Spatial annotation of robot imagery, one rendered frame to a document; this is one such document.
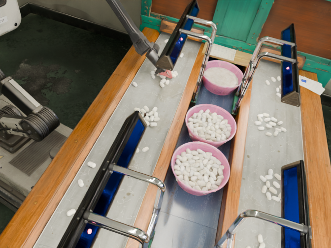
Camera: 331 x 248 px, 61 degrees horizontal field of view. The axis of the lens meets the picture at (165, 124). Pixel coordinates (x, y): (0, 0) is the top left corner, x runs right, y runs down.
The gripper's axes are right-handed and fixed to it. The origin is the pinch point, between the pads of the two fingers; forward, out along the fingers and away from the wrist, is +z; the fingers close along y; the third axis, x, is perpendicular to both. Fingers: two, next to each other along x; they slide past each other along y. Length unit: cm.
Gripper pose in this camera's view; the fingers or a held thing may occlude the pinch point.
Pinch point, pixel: (171, 77)
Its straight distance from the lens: 168.7
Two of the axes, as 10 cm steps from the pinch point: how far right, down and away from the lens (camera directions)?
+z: 6.4, 6.4, 4.2
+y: 2.6, -7.0, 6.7
